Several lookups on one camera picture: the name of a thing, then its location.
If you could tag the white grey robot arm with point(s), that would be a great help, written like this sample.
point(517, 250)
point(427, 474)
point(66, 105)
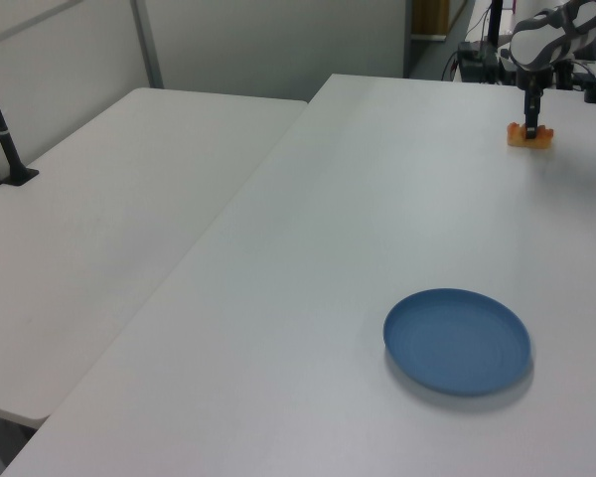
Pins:
point(546, 42)

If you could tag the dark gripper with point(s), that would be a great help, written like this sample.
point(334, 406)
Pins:
point(532, 79)

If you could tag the orange glazed bread piece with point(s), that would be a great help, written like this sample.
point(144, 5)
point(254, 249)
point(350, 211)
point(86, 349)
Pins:
point(515, 136)

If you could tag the black camera stand with base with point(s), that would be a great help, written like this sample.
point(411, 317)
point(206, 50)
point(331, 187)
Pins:
point(2, 134)

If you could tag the grey metal partition post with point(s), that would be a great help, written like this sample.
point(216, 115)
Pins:
point(148, 45)

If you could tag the wooden door panel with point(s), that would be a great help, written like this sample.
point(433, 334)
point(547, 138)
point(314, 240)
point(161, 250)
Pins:
point(429, 17)

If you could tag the black electronics box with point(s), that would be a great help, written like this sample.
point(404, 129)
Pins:
point(477, 62)

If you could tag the thin black upright pole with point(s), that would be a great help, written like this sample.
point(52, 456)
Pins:
point(494, 22)

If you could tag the white side table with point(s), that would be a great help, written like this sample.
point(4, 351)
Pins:
point(104, 213)

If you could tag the blue round plate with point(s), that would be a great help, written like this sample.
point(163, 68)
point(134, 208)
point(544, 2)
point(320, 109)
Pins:
point(457, 343)

